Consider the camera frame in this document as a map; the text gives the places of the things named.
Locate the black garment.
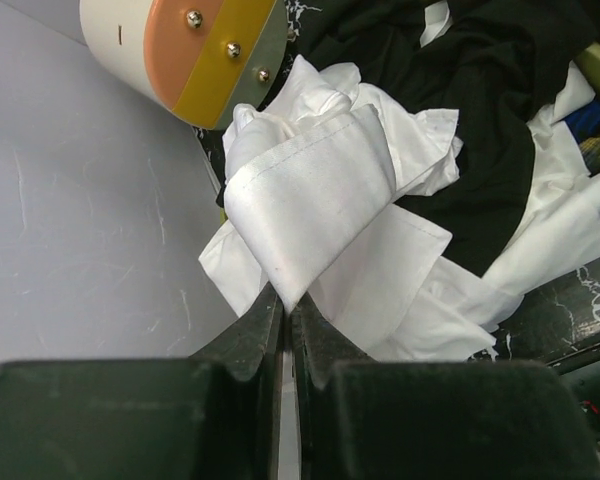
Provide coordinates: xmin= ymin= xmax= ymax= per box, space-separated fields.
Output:
xmin=288 ymin=0 xmax=595 ymax=275

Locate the cream cylinder with coloured lid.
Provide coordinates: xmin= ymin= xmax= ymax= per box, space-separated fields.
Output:
xmin=79 ymin=0 xmax=288 ymax=130

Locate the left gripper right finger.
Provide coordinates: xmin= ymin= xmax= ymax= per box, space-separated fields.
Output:
xmin=289 ymin=297 xmax=600 ymax=479

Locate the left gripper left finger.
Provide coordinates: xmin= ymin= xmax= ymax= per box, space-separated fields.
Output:
xmin=0 ymin=287 xmax=284 ymax=479

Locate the white button-up shirt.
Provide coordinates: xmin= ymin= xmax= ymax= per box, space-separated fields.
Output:
xmin=199 ymin=57 xmax=495 ymax=361

